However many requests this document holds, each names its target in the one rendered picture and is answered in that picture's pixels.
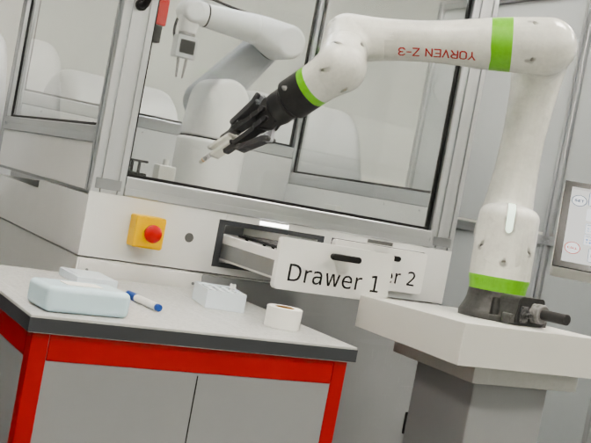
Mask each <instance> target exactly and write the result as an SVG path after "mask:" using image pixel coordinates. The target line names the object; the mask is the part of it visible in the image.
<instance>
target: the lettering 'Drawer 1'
mask: <svg viewBox="0 0 591 443"><path fill-rule="evenodd" d="M292 265H293V266H297V267H298V268H299V275H298V277H297V278H296V279H294V280H292V279H290V273H291V268H292ZM308 272H312V271H308V270H305V274H304V280H303V283H305V280H306V276H307V273H308ZM315 273H319V274H320V277H318V276H316V277H314V278H313V279H312V283H313V284H314V285H317V284H319V285H321V282H322V277H323V275H322V273H321V272H314V274H315ZM301 274H302V269H301V267H300V266H299V265H296V264H290V266H289V271H288V279H287V280H290V281H296V280H299V279H300V277H301ZM332 277H333V286H334V287H336V286H337V283H338V281H339V277H340V275H339V277H338V278H337V280H336V283H335V274H333V275H332V276H331V279H330V281H329V280H328V273H327V274H326V284H327V286H330V283H331V281H332ZM316 278H318V279H320V281H319V282H318V283H315V282H314V279H316ZM345 278H349V279H350V281H345ZM373 278H375V283H374V288H373V290H369V292H374V293H377V292H378V291H375V289H376V281H377V276H372V279H373ZM358 280H362V278H359V279H358V278H356V280H355V285H354V290H356V286H357V281H358ZM344 282H346V283H352V278H351V277H350V276H345V277H344V278H343V280H342V286H343V287H344V288H345V289H349V288H351V287H345V286H344Z"/></svg>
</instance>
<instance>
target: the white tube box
mask: <svg viewBox="0 0 591 443"><path fill-rule="evenodd" d="M192 298H193V299H194V300H195V301H197V302H198V303H199V304H200V305H201V306H203V307H204V308H208V309H220V310H226V311H232V312H237V313H244V307H245V303H246V298H247V295H246V294H244V293H242V292H240V291H239V290H237V289H235V291H230V286H224V285H218V284H212V283H207V282H200V281H195V282H194V287H193V296H192Z"/></svg>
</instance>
